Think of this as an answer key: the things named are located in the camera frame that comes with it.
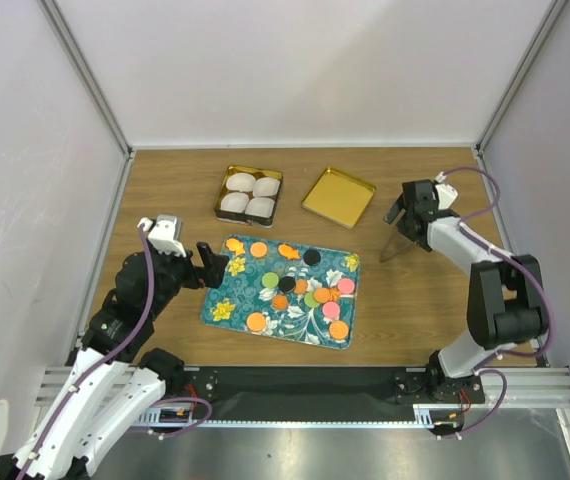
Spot orange round cookie top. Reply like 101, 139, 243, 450
250, 241, 269, 258

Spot teal floral tray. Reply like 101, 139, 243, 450
201, 235, 361, 350

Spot pink round cookie lower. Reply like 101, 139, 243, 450
322, 301, 341, 320

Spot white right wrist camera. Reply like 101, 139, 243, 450
434, 172, 458, 210

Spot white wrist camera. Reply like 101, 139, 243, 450
137, 215, 187, 258
434, 172, 458, 210

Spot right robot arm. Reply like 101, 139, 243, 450
384, 180, 553, 402

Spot green cookie under pile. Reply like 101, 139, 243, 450
304, 292, 319, 308

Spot pink round cookie upper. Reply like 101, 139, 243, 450
337, 277, 356, 295

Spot white paper cup front-right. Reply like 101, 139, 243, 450
245, 197, 275, 218

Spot orange fish cookie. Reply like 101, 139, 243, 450
278, 244, 300, 260
225, 237, 246, 257

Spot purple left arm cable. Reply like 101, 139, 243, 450
14, 219, 214, 480

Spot white paper cup back-left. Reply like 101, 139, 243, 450
225, 172, 256, 192

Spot white paper cup back-right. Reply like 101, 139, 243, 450
252, 177, 281, 197

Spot metal tongs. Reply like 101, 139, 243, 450
378, 227, 415, 263

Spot orange round cookie centre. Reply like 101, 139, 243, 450
294, 278, 309, 295

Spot aluminium frame rail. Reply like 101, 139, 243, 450
34, 365, 570, 431

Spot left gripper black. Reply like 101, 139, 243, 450
146, 235, 228, 317

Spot pink round cookie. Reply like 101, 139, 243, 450
337, 277, 356, 295
322, 301, 341, 320

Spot orange dotted cookie right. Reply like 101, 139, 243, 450
328, 320, 350, 341

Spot gold tin lid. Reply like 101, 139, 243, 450
302, 167, 376, 229

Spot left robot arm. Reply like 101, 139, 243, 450
0, 240, 229, 479

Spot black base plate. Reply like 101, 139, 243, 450
185, 366, 485, 424

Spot black sandwich cookie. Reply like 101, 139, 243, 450
278, 276, 296, 294
303, 249, 321, 266

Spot orange round cookie pile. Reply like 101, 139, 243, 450
313, 287, 331, 304

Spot square cookie tin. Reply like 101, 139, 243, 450
213, 165, 284, 228

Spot green round cookie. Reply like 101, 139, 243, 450
261, 272, 280, 289

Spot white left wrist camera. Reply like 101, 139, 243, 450
137, 215, 187, 258

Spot white paper cup front-left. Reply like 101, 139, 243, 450
220, 192, 250, 213

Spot orange dotted cookie front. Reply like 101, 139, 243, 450
246, 312, 267, 332

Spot orange dotted cookie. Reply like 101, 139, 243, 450
246, 312, 267, 332
328, 320, 350, 341

